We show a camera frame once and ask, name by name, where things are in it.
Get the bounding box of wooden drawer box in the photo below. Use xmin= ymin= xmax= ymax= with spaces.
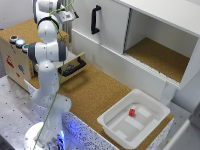
xmin=0 ymin=17 xmax=72 ymax=93

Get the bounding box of green button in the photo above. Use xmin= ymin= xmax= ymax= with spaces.
xmin=21 ymin=43 xmax=31 ymax=54

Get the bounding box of green cable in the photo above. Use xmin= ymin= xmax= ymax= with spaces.
xmin=32 ymin=0 xmax=77 ymax=150

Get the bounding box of white sliding door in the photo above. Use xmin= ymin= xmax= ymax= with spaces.
xmin=72 ymin=0 xmax=132 ymax=55

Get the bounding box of wooden drawer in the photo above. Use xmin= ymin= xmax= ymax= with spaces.
xmin=57 ymin=50 xmax=88 ymax=78

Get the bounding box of blue button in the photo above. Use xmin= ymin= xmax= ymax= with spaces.
xmin=15 ymin=38 xmax=26 ymax=48

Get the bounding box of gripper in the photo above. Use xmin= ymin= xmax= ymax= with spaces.
xmin=58 ymin=9 xmax=76 ymax=24

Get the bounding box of white cabinet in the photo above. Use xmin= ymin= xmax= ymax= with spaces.
xmin=70 ymin=0 xmax=200 ymax=108

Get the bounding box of black drawer handle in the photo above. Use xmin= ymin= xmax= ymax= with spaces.
xmin=61 ymin=56 xmax=87 ymax=78

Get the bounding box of pink block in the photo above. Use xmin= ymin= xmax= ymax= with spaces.
xmin=128 ymin=108 xmax=137 ymax=118

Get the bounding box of white plastic box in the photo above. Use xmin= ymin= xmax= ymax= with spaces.
xmin=96 ymin=88 xmax=172 ymax=150

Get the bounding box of red button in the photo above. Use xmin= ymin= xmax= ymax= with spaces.
xmin=9 ymin=34 xmax=19 ymax=44

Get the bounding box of black door handle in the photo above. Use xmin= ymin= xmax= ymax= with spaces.
xmin=90 ymin=4 xmax=102 ymax=36

